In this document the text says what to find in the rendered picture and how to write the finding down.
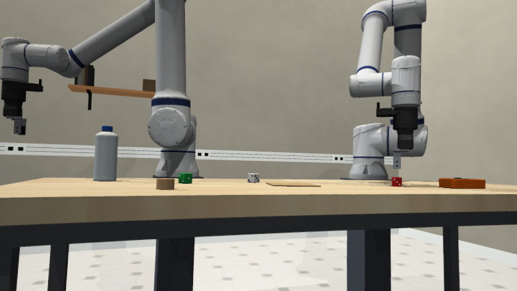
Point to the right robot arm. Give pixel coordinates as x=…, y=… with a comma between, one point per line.
x=171, y=125

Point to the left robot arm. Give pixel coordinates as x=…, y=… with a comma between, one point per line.
x=373, y=142

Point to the orange digital multimeter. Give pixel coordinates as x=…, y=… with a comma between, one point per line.
x=459, y=183

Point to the green die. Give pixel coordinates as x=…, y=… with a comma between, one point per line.
x=185, y=178

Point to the brown square mat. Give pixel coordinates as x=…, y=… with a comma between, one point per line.
x=291, y=184

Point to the grey plastic bottle with blue cap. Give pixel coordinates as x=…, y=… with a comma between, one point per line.
x=105, y=157

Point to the brown cylinder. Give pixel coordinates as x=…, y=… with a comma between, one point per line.
x=165, y=184

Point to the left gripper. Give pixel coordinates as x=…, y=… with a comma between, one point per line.
x=405, y=121

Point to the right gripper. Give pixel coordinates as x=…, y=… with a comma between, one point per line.
x=14, y=94

